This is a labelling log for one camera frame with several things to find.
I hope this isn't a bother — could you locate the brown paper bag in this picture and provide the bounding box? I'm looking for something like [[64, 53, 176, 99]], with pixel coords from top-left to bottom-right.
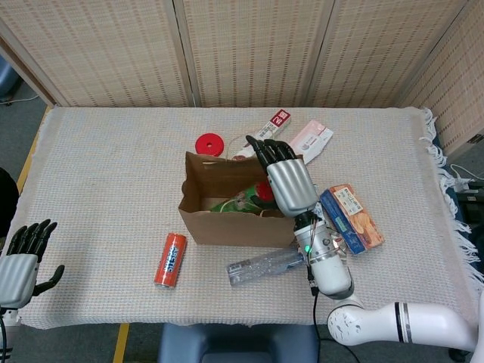
[[178, 136, 309, 250]]

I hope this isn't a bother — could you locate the long white red cookie box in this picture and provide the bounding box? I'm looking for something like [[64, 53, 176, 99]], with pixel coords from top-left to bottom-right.
[[231, 108, 294, 160]]

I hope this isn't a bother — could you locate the white woven tablecloth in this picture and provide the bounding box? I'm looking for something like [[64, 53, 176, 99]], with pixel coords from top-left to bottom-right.
[[17, 105, 484, 330]]

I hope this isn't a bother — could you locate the clear plastic bottle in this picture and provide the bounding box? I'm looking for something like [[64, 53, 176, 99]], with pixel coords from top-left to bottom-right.
[[225, 252, 306, 287]]

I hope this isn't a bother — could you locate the green chips can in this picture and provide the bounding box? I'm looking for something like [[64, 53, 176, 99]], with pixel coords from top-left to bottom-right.
[[209, 181, 276, 215]]

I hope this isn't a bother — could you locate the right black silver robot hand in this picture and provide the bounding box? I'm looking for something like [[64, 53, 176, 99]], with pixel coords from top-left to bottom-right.
[[245, 135, 318, 217]]

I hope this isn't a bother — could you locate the red gold snack packet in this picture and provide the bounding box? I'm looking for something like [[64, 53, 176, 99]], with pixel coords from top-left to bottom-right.
[[331, 233, 348, 262]]

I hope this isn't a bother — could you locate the dark blue mat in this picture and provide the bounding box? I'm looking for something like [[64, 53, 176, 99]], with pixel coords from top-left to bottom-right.
[[429, 130, 465, 224]]

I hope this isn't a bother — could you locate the orange soda can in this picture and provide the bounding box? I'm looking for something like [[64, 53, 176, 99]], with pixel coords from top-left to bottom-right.
[[154, 232, 188, 290]]

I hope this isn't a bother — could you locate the bamboo folding screen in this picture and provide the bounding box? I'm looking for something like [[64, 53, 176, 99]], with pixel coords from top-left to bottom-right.
[[0, 0, 484, 156]]

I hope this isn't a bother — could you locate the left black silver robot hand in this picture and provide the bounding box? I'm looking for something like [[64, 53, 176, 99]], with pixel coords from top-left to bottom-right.
[[0, 219, 66, 309]]

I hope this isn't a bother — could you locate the blue padded robot base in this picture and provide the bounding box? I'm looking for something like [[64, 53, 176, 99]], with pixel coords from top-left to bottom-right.
[[157, 323, 318, 363]]

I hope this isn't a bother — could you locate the black plastic bin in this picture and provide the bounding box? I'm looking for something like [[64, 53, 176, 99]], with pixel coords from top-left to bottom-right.
[[455, 191, 484, 224]]

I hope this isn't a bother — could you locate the black cable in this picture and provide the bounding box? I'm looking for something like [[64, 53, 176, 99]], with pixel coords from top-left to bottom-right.
[[307, 275, 364, 363]]

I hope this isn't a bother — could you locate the blue orange biscuit box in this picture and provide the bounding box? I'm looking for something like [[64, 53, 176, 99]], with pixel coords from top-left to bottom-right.
[[320, 184, 386, 255]]

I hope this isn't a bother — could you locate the pink white wipes packet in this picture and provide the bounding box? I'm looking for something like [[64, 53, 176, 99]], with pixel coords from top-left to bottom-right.
[[289, 119, 334, 164]]

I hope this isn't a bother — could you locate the white power strip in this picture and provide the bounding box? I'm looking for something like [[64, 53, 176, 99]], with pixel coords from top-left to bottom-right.
[[449, 164, 484, 194]]

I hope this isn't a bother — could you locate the red round lid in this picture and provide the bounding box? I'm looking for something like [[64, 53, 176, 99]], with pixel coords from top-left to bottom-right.
[[195, 132, 225, 157]]

